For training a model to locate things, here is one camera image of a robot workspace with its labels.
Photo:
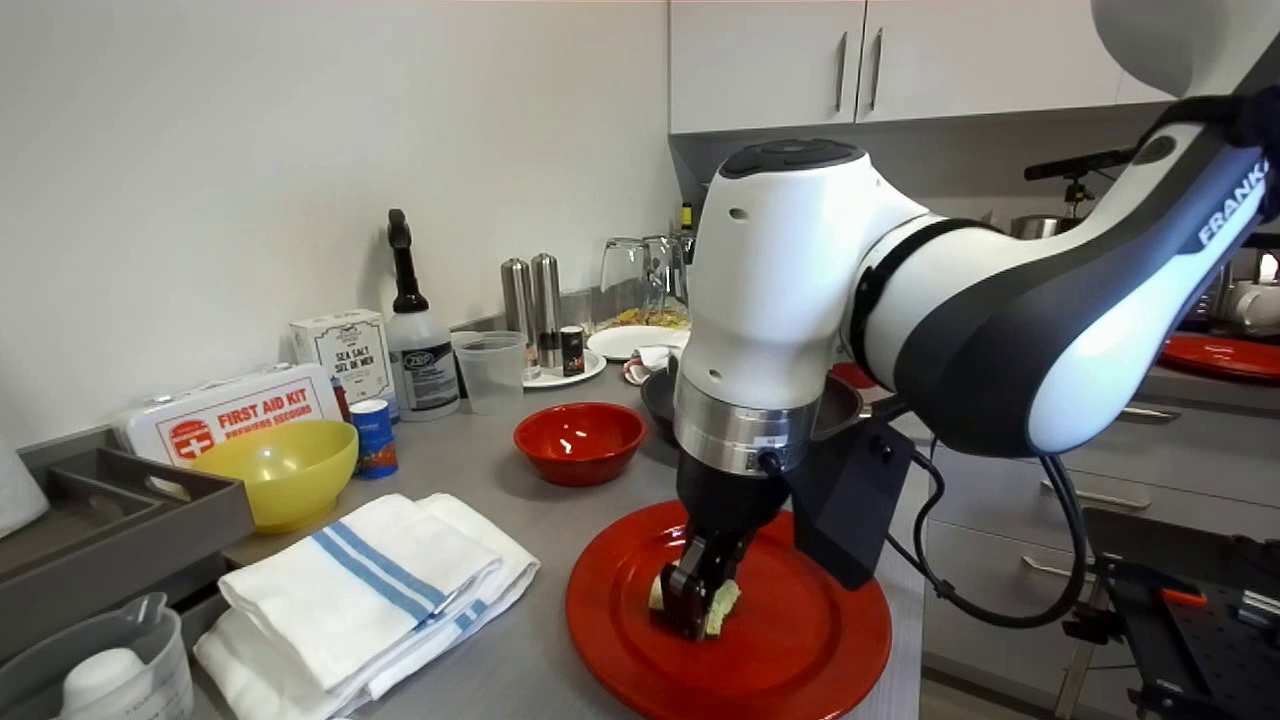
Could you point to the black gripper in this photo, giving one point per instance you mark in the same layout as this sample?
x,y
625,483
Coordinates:
x,y
729,501

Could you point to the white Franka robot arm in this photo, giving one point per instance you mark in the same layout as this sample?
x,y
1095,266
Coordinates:
x,y
1012,307

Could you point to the large red plate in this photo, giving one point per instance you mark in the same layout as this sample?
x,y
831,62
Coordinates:
x,y
800,642

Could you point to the small white plate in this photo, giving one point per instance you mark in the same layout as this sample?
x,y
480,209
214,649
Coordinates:
x,y
566,376

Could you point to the large white plate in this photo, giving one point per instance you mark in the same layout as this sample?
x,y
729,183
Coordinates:
x,y
625,342

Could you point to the red plate beside toaster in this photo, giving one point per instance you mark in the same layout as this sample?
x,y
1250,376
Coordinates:
x,y
1227,358

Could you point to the red bowl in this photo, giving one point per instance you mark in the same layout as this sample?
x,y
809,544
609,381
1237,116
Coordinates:
x,y
580,445

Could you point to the white towel red stripes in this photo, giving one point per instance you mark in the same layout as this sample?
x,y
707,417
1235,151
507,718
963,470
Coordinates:
x,y
655,362

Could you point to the red cup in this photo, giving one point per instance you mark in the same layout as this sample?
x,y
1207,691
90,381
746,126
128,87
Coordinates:
x,y
854,381

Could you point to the small dark spice bottle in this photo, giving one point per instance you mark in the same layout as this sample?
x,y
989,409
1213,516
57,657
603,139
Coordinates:
x,y
575,353

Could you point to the clear plastic container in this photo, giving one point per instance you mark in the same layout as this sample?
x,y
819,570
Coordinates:
x,y
488,362

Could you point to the steel shaker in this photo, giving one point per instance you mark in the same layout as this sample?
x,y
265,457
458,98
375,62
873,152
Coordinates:
x,y
545,307
513,298

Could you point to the upturned glass pitcher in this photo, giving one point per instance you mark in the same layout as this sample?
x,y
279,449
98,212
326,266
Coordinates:
x,y
666,266

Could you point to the clear wine glass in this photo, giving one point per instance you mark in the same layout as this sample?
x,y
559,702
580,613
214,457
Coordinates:
x,y
623,272

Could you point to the white towel blue stripes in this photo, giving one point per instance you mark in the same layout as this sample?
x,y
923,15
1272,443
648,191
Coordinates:
x,y
361,587

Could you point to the small blue can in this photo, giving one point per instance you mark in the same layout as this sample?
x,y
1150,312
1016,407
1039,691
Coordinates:
x,y
375,443

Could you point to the spray bottle black nozzle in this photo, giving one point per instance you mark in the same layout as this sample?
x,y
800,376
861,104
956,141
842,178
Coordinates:
x,y
425,362

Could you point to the small white box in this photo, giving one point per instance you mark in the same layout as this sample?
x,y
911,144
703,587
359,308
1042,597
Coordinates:
x,y
341,353

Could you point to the yellow-green bowl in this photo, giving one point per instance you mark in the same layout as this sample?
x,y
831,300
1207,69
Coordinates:
x,y
283,470

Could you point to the black equipment stand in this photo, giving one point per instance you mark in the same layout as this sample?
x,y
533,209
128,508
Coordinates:
x,y
1185,626

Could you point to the white first aid kit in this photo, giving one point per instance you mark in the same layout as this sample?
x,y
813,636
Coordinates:
x,y
227,414

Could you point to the grey tray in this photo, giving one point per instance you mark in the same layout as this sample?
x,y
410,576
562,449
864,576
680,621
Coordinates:
x,y
104,534

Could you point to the clear measuring jug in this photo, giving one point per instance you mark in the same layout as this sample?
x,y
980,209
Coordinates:
x,y
92,665

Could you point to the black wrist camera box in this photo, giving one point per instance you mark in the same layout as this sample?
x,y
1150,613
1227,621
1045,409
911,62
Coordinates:
x,y
854,501

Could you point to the white wall cabinet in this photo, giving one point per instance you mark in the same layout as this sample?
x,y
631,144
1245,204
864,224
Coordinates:
x,y
934,62

